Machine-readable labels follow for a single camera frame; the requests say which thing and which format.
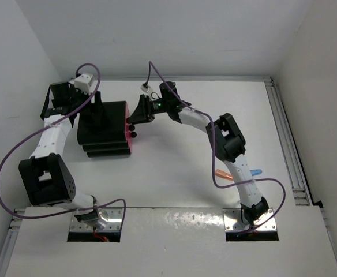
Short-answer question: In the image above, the blue highlighter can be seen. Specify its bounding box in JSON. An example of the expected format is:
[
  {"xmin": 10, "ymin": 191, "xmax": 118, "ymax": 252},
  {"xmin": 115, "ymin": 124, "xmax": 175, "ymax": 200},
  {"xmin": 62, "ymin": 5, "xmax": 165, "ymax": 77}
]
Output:
[{"xmin": 250, "ymin": 169, "xmax": 263, "ymax": 176}]

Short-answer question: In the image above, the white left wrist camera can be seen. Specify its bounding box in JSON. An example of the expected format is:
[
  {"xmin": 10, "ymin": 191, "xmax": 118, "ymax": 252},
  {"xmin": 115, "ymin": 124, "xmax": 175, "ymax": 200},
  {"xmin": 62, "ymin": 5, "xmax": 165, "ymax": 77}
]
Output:
[{"xmin": 74, "ymin": 73, "xmax": 94, "ymax": 95}]

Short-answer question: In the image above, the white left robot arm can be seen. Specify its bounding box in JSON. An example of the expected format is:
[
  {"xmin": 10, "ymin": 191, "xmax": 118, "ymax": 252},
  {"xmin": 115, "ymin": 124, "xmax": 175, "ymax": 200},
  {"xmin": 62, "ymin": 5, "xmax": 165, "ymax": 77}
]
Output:
[{"xmin": 18, "ymin": 81, "xmax": 107, "ymax": 229}]

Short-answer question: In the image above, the aluminium rail right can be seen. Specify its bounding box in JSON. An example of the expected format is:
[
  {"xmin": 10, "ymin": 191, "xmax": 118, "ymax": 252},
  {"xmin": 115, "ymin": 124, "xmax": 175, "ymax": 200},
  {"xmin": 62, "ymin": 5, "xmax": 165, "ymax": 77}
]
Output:
[{"xmin": 265, "ymin": 78, "xmax": 313, "ymax": 206}]

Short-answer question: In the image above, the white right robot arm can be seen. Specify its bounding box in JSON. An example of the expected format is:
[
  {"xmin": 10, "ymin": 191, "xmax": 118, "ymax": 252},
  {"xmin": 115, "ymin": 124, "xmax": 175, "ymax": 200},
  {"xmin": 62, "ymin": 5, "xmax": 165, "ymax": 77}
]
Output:
[{"xmin": 128, "ymin": 81, "xmax": 269, "ymax": 226}]

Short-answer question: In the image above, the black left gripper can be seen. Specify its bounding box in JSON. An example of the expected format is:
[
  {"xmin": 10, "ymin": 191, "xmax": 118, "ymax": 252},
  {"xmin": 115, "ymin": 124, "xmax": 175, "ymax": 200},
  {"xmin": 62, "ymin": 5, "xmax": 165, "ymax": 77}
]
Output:
[{"xmin": 69, "ymin": 86, "xmax": 103, "ymax": 118}]

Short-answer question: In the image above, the black drawer cabinet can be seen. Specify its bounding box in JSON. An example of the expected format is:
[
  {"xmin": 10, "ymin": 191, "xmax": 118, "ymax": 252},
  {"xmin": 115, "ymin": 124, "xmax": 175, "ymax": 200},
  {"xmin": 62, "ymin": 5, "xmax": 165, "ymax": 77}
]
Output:
[{"xmin": 77, "ymin": 101, "xmax": 131, "ymax": 158}]

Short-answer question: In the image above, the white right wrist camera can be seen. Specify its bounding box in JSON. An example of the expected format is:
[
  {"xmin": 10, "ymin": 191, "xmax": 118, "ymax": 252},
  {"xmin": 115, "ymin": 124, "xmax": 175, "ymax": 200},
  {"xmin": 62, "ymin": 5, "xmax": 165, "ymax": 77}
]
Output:
[{"xmin": 140, "ymin": 83, "xmax": 151, "ymax": 93}]

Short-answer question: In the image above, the pink drawer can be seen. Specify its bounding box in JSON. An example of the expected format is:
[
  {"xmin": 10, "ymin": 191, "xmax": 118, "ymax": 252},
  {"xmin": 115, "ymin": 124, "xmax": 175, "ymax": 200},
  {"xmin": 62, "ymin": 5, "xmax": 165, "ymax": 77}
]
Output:
[{"xmin": 125, "ymin": 123, "xmax": 132, "ymax": 152}]

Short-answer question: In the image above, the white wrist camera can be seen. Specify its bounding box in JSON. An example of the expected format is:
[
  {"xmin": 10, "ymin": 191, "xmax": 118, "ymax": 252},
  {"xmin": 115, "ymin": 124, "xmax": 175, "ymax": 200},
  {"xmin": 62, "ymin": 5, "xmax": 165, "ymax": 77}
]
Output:
[
  {"xmin": 74, "ymin": 73, "xmax": 94, "ymax": 95},
  {"xmin": 140, "ymin": 83, "xmax": 151, "ymax": 93}
]

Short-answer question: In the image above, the orange highlighter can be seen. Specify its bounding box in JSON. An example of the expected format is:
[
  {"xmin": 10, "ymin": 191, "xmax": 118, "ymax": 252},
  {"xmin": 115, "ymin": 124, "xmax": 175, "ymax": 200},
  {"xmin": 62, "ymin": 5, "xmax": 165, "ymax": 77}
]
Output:
[{"xmin": 215, "ymin": 169, "xmax": 233, "ymax": 181}]

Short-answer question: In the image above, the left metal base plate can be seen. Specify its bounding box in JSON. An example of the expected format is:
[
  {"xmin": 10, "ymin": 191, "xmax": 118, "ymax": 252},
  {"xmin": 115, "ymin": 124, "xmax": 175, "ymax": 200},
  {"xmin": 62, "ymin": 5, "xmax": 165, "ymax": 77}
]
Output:
[{"xmin": 69, "ymin": 207, "xmax": 123, "ymax": 233}]

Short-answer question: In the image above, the metal base plate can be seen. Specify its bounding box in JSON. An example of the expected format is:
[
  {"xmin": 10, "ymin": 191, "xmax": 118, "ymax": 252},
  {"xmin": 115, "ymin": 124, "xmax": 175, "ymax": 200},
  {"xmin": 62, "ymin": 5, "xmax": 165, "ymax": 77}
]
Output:
[
  {"xmin": 69, "ymin": 207, "xmax": 123, "ymax": 233},
  {"xmin": 223, "ymin": 207, "xmax": 278, "ymax": 231}
]

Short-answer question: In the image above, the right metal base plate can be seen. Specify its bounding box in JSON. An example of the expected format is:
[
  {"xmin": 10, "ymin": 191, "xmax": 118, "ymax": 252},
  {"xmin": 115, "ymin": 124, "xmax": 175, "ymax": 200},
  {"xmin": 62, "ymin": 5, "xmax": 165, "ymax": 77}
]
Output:
[{"xmin": 223, "ymin": 207, "xmax": 278, "ymax": 231}]

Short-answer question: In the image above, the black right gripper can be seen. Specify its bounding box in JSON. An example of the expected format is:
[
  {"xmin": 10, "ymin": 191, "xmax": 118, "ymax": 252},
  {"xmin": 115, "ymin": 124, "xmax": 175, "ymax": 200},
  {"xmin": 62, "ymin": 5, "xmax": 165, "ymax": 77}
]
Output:
[{"xmin": 129, "ymin": 95, "xmax": 170, "ymax": 125}]

